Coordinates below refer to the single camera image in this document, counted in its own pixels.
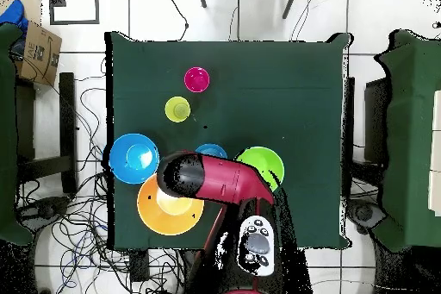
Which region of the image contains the small blue flat-bottomed bowl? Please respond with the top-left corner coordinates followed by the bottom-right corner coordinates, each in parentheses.
top-left (194, 142), bottom-right (229, 160)

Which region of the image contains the large green plastic bowl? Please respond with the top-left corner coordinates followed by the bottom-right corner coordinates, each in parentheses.
top-left (235, 146), bottom-right (286, 193)

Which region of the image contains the red plastic cup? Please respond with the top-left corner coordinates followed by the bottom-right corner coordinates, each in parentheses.
top-left (183, 66), bottom-right (211, 94)

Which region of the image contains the large yellow plastic bowl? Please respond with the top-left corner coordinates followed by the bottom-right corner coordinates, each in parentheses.
top-left (136, 173), bottom-right (205, 237)

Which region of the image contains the yellow ribbed plastic cup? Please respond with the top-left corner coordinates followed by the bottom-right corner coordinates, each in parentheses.
top-left (164, 96), bottom-right (191, 123)

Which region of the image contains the large blue plastic bowl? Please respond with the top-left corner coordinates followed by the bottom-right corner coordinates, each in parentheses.
top-left (109, 133), bottom-right (160, 185)

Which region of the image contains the dark green tablecloth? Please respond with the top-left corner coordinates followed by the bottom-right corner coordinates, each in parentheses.
top-left (104, 30), bottom-right (352, 250)

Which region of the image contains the black floor box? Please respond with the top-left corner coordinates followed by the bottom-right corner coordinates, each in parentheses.
top-left (129, 250), bottom-right (151, 283)

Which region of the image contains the green cloth on side table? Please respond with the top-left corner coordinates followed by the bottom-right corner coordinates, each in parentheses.
top-left (0, 22), bottom-right (34, 247)
top-left (373, 28), bottom-right (441, 253)

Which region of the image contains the printed cardboard box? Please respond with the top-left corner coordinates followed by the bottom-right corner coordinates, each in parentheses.
top-left (15, 20), bottom-right (64, 87)

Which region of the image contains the plain cardboard box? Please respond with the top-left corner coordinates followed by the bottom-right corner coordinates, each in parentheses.
top-left (0, 0), bottom-right (43, 26)

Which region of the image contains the blue bag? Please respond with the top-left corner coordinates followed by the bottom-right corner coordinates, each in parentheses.
top-left (0, 0), bottom-right (29, 34)

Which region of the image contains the tangle of floor cables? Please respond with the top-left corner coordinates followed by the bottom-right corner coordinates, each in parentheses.
top-left (16, 55), bottom-right (183, 294)

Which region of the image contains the black floor cable with knot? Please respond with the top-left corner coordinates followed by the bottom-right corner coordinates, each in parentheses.
top-left (166, 0), bottom-right (189, 41)

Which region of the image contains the black stool frame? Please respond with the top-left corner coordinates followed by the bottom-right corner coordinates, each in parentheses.
top-left (15, 72), bottom-right (78, 194)

